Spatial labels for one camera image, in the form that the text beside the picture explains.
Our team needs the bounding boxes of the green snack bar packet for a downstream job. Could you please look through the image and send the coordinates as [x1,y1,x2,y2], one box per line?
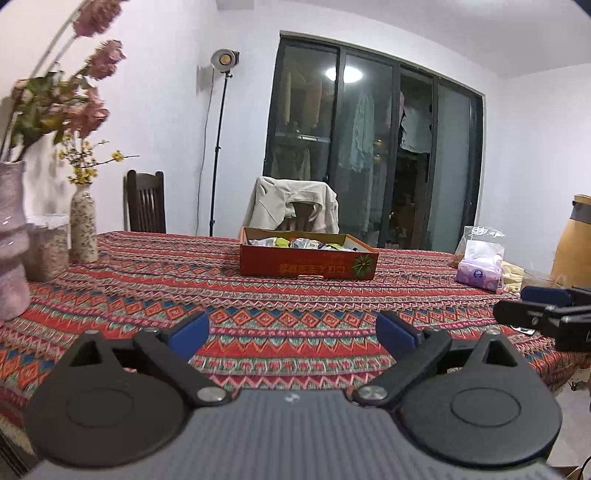
[273,237,290,248]

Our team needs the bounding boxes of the silver grey snack packet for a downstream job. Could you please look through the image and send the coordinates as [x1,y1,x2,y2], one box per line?
[290,238,322,250]

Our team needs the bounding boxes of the clear jar with snacks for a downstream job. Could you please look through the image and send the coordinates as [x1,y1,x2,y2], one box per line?
[23,214,69,282]

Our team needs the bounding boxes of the purple tissue pack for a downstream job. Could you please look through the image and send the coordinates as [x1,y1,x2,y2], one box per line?
[456,240,505,292]

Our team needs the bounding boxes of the clear plastic bag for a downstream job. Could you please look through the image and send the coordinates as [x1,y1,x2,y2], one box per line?
[448,226,506,268]

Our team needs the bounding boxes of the patterned red tablecloth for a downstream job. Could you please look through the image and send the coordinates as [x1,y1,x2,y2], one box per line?
[0,230,591,444]

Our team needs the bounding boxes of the red cardboard snack box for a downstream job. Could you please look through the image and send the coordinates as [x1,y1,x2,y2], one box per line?
[239,227,379,280]

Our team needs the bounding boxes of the floral white slim vase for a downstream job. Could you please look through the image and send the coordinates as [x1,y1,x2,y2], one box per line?
[69,184,98,263]

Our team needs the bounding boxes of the dark wooden chair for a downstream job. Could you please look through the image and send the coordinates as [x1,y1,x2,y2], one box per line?
[125,170,166,233]

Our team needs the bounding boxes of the tall pink textured vase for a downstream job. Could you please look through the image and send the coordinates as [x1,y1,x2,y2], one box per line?
[0,162,30,321]

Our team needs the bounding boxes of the beige jacket on chair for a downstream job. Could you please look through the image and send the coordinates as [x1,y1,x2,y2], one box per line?
[242,176,339,234]

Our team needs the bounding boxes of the black framed glass door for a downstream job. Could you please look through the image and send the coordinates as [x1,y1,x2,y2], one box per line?
[263,36,484,252]

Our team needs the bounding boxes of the yellow flower twigs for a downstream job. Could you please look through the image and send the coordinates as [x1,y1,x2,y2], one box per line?
[57,136,138,186]

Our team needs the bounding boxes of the pink dried roses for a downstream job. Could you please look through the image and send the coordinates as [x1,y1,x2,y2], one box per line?
[1,1,125,163]

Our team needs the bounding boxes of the studio light on stand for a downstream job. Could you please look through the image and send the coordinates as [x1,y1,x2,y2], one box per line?
[201,48,240,237]

